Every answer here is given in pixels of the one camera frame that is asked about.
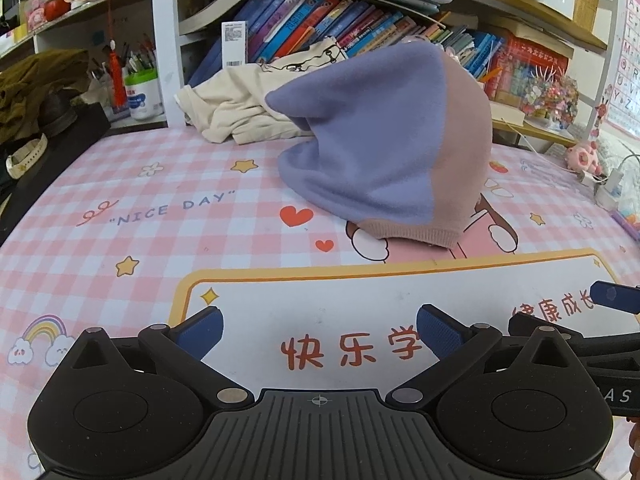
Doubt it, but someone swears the white wristwatch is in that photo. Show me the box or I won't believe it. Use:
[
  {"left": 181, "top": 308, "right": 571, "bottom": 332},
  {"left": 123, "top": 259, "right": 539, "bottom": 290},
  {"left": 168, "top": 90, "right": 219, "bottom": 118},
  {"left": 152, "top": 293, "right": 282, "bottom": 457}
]
[{"left": 6, "top": 133, "right": 48, "bottom": 180}]

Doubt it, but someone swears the row of colourful books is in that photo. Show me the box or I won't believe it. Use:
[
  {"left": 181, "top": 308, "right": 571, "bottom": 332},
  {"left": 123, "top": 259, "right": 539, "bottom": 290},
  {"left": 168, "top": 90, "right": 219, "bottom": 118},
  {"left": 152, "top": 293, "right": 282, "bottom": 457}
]
[{"left": 186, "top": 0, "right": 507, "bottom": 87}]

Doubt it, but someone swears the white green pen holder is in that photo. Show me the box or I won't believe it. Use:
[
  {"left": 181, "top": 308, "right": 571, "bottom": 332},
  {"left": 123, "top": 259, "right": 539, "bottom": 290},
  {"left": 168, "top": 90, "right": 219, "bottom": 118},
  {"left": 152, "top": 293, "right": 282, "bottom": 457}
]
[{"left": 124, "top": 68, "right": 164, "bottom": 122}]

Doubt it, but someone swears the white charger with cable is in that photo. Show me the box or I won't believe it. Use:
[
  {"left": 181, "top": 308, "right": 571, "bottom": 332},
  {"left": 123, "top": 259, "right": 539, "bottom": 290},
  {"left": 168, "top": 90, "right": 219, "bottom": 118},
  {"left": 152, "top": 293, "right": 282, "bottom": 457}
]
[{"left": 594, "top": 153, "right": 639, "bottom": 212}]

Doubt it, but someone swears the white box with barcode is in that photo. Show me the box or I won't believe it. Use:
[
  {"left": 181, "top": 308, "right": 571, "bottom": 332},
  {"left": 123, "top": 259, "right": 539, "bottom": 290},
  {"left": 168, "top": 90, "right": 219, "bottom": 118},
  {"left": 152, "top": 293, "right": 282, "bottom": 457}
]
[{"left": 221, "top": 21, "right": 248, "bottom": 68}]

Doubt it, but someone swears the red tassel ornament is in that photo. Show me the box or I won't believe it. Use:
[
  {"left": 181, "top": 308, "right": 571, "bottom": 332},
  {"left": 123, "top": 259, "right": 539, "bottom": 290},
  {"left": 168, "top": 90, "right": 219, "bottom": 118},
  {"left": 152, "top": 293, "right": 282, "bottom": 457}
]
[{"left": 107, "top": 1, "right": 127, "bottom": 108}]

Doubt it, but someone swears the white shelf post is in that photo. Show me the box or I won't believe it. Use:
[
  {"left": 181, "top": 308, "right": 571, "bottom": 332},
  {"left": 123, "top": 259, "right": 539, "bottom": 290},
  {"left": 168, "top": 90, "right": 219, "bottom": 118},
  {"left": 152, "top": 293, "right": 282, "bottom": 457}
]
[{"left": 152, "top": 0, "right": 186, "bottom": 128}]

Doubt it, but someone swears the purple and pink sweater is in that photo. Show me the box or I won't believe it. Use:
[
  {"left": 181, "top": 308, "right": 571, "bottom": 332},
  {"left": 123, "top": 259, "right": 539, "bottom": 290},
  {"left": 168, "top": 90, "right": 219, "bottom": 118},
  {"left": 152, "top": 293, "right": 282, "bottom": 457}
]
[{"left": 266, "top": 40, "right": 492, "bottom": 249}]

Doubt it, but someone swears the pink checkered table mat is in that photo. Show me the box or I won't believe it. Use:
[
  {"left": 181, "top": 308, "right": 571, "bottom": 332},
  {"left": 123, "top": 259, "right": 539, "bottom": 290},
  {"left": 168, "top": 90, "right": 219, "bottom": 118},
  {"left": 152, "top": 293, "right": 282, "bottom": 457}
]
[{"left": 1, "top": 129, "right": 639, "bottom": 479}]

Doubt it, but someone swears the cream canvas tote bag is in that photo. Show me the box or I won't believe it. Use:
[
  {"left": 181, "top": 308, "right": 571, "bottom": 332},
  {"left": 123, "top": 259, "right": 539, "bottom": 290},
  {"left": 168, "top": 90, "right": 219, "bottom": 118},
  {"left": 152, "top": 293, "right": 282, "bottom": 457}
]
[{"left": 175, "top": 38, "right": 346, "bottom": 145}]

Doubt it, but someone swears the small pink plush toy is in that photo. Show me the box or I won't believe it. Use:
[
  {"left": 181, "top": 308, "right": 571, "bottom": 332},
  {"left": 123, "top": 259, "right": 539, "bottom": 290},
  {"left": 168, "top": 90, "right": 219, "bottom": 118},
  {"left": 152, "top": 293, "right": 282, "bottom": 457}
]
[{"left": 565, "top": 141, "right": 602, "bottom": 176}]

